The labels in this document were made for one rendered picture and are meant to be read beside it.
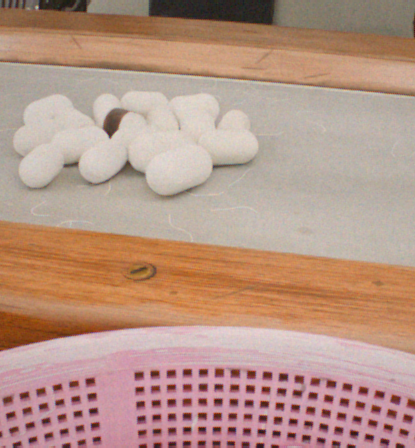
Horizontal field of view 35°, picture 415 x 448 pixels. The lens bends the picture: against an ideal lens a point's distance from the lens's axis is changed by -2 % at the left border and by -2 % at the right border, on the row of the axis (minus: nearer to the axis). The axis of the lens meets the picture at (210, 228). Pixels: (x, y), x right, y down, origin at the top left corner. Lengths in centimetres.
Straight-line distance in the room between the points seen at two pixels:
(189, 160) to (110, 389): 16
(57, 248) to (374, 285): 11
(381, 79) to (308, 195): 22
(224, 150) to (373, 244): 10
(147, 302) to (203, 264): 3
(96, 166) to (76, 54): 24
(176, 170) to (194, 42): 25
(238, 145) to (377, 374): 20
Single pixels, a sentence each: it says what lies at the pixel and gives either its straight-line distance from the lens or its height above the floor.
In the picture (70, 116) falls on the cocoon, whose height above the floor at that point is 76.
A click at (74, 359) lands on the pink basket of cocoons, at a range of 19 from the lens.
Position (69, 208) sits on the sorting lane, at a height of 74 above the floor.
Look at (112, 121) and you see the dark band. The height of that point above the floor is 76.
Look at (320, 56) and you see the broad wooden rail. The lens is 55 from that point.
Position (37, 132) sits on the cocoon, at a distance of 38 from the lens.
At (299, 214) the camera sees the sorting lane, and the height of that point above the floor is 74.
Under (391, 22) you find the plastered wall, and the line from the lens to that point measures 247.
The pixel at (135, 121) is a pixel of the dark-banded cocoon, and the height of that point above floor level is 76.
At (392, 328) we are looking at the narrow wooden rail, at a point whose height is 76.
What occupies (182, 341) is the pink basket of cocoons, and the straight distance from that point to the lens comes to 19.
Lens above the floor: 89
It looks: 29 degrees down
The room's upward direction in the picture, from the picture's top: 3 degrees clockwise
